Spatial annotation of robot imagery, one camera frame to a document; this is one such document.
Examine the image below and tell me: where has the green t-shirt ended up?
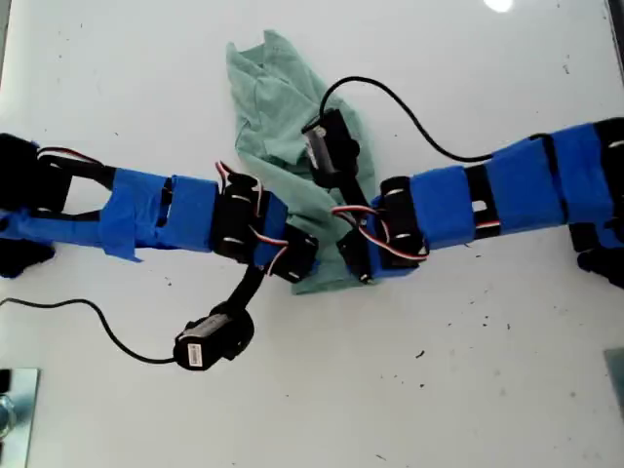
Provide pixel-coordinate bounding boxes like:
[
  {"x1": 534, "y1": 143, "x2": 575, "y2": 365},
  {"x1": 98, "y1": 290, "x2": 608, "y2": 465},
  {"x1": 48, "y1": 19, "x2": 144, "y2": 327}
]
[{"x1": 224, "y1": 28, "x2": 379, "y2": 296}]

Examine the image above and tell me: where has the red white servo wire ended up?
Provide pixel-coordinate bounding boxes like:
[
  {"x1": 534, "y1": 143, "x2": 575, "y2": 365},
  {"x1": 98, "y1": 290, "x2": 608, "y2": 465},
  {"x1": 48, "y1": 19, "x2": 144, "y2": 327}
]
[
  {"x1": 214, "y1": 159, "x2": 290, "y2": 277},
  {"x1": 330, "y1": 203, "x2": 431, "y2": 260}
]

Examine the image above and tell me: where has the black camera stalk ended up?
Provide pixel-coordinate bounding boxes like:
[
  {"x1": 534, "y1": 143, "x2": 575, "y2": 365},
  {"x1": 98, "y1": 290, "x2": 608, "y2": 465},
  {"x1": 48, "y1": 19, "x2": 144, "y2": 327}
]
[
  {"x1": 226, "y1": 262, "x2": 267, "y2": 313},
  {"x1": 335, "y1": 173, "x2": 374, "y2": 211}
]

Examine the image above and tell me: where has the black camera box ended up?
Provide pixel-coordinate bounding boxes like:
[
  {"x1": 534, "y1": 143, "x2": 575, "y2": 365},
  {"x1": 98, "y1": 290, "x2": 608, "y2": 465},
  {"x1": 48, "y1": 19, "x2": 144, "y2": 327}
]
[
  {"x1": 174, "y1": 300, "x2": 255, "y2": 372},
  {"x1": 300, "y1": 107, "x2": 362, "y2": 189}
]

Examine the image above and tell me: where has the black camera cable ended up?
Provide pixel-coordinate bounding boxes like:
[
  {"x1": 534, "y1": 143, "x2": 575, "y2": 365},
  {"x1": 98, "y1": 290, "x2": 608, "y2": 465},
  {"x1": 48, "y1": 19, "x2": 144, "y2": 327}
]
[
  {"x1": 317, "y1": 75, "x2": 496, "y2": 163},
  {"x1": 0, "y1": 296, "x2": 177, "y2": 365}
]

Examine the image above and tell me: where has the round steel post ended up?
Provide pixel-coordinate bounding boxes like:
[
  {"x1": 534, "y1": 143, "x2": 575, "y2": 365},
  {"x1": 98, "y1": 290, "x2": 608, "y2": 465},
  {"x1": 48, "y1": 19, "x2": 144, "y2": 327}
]
[{"x1": 0, "y1": 393, "x2": 17, "y2": 438}]

